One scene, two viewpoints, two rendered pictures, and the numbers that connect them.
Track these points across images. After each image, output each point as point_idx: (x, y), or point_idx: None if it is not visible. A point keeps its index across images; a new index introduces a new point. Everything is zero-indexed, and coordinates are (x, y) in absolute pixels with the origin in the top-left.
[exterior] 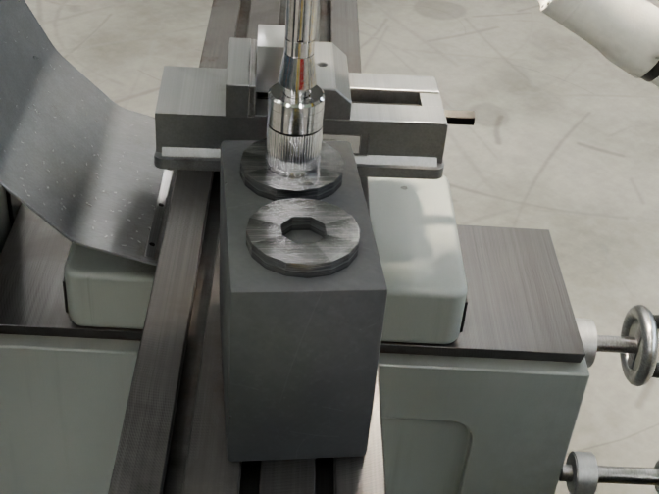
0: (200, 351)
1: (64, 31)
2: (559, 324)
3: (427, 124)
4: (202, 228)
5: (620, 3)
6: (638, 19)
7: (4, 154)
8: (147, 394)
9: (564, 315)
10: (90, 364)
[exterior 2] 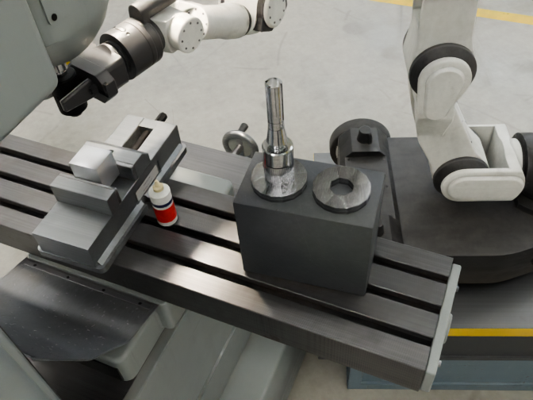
0: (269, 293)
1: None
2: (240, 162)
3: (171, 132)
4: (178, 263)
5: (224, 11)
6: (234, 12)
7: (63, 350)
8: (306, 320)
9: (235, 158)
10: (150, 384)
